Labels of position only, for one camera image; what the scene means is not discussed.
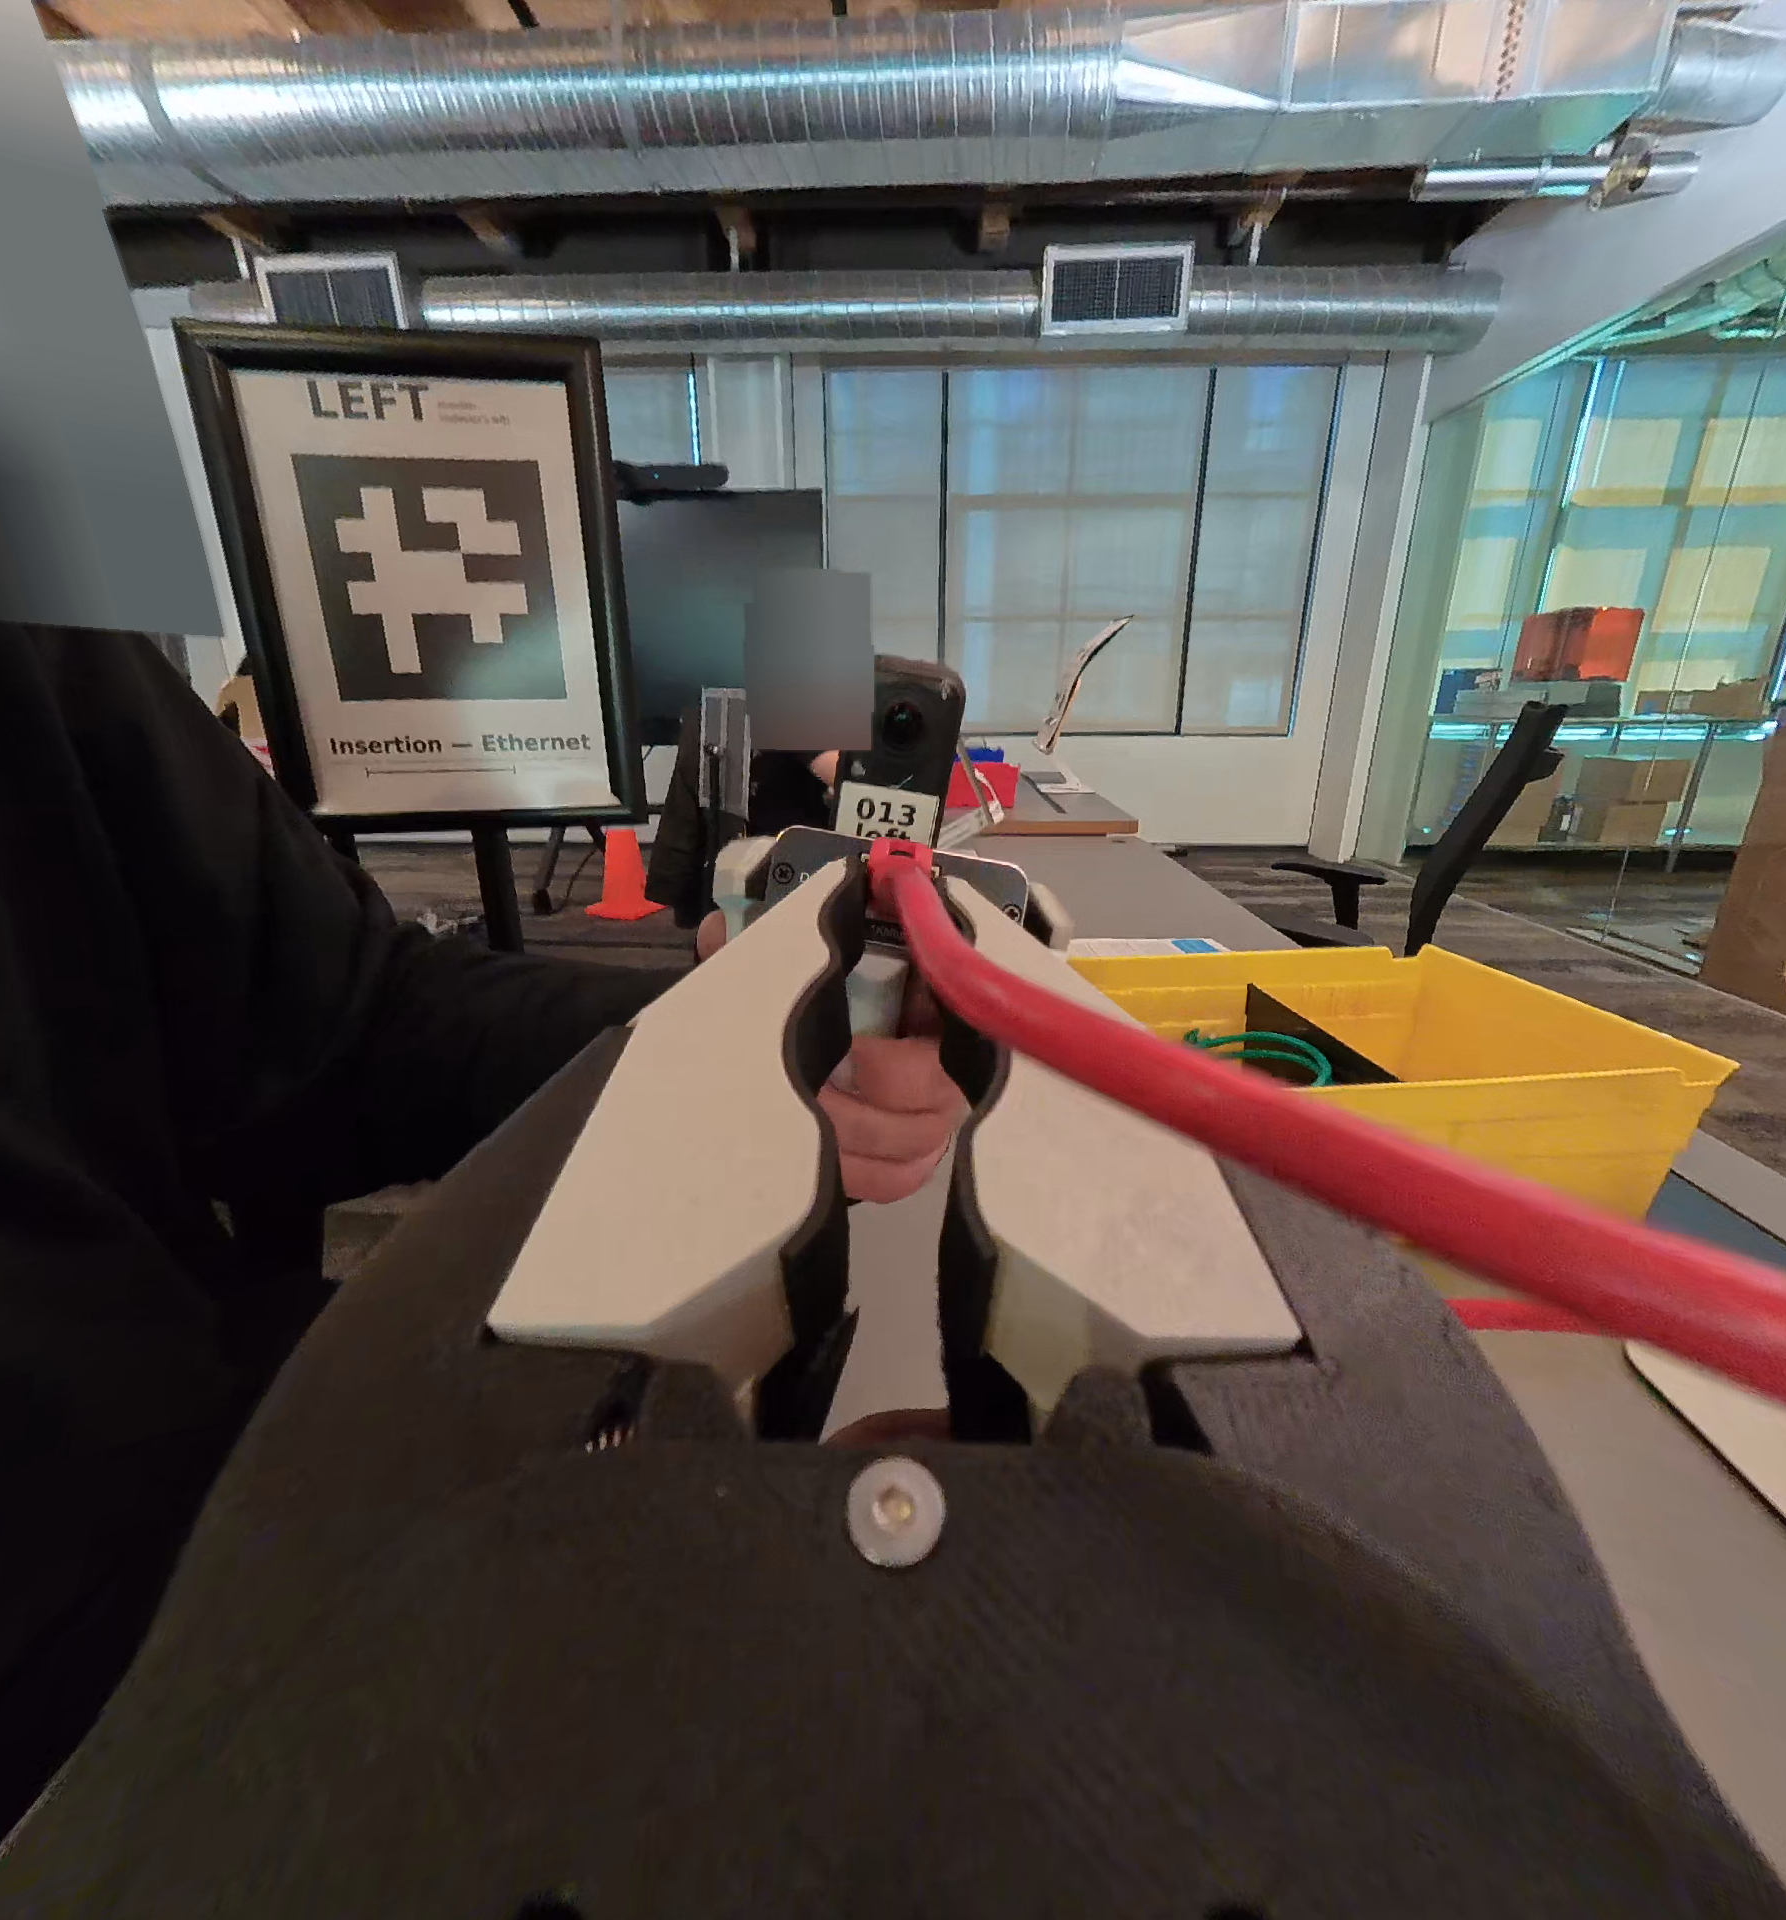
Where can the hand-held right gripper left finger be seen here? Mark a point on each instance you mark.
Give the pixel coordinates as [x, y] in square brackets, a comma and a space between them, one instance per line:
[652, 1200]

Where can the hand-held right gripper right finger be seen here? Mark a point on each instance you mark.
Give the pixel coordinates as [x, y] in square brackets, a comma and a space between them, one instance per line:
[1102, 1261]

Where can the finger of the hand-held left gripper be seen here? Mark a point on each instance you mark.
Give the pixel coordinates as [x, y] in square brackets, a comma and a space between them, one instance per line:
[1046, 914]
[747, 879]

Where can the black ethernet splitter box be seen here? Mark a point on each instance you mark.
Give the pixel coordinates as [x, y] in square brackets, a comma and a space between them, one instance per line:
[810, 863]

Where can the yellow plastic bin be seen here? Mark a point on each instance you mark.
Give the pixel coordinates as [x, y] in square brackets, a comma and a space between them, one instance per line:
[1509, 1051]

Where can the person's left hand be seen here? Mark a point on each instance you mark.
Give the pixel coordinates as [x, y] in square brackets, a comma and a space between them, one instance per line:
[892, 1124]

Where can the wooden top table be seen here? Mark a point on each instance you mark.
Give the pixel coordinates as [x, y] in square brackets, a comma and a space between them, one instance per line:
[1058, 813]

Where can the red plastic bin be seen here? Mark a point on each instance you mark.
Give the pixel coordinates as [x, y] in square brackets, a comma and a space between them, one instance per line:
[994, 782]

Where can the white paper sheet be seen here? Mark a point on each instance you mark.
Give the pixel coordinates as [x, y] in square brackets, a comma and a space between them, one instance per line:
[1149, 950]

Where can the orange traffic cone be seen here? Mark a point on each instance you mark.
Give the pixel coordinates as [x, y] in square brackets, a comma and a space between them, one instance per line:
[623, 884]

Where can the black screen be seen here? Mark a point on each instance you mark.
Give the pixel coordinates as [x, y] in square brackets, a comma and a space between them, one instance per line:
[683, 600]

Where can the black video bar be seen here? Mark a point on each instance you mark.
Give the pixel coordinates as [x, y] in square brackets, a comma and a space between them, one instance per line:
[668, 477]

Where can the black framed marker sign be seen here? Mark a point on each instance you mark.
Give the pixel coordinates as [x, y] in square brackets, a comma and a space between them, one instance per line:
[428, 720]

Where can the black office chair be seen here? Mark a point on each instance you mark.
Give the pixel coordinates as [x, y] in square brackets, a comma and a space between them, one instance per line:
[1479, 810]

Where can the white vent grille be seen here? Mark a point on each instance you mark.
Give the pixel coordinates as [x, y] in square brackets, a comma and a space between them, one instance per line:
[331, 293]
[1118, 289]

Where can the metal shelf with boxes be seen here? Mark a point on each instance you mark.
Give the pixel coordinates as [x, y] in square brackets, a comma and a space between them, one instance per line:
[1612, 720]

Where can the white and wooden document stand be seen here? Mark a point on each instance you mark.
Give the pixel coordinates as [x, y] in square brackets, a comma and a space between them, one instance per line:
[1763, 1440]

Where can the silver air duct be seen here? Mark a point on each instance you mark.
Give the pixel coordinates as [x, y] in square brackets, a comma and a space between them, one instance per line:
[832, 309]

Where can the large silver duct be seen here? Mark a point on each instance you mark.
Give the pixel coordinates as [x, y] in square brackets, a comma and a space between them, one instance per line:
[683, 104]

